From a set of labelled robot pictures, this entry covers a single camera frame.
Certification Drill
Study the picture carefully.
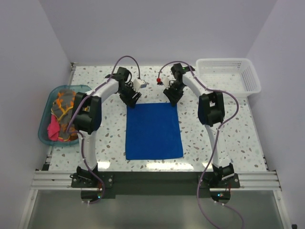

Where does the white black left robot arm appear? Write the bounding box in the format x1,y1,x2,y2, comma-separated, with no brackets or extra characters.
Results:
68,67,147,187

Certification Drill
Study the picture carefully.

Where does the white plastic mesh basket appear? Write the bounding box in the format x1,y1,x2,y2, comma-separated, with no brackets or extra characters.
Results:
195,58,261,97

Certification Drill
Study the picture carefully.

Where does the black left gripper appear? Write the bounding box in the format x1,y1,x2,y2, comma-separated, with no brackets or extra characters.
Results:
118,83,141,109

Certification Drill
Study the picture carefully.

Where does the teal plastic bin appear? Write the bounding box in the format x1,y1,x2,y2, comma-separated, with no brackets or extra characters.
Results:
38,84,91,147

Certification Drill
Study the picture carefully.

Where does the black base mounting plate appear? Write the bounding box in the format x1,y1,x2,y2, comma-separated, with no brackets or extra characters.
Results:
70,170,241,200

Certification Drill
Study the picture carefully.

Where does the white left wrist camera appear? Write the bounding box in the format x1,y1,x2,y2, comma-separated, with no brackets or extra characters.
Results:
133,79,147,92

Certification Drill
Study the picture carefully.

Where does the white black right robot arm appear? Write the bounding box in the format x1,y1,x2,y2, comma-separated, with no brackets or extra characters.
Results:
157,62,234,187

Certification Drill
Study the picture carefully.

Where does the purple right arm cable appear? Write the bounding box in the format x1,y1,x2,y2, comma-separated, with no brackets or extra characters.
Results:
158,61,246,229

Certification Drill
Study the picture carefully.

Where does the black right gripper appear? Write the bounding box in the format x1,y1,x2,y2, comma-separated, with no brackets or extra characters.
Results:
163,82,186,107

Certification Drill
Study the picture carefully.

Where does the blue towel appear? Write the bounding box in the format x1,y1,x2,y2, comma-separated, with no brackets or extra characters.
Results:
125,103,183,160

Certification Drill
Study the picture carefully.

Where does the pink towel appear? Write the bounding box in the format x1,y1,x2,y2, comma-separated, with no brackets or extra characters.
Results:
47,115,60,141

